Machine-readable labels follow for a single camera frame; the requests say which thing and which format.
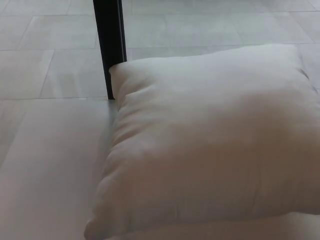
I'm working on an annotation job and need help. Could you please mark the black metal post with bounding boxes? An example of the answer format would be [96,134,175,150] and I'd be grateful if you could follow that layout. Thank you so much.
[92,0,128,101]

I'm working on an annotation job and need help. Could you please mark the white square pillow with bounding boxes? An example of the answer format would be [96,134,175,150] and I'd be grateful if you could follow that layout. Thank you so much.
[83,43,320,240]

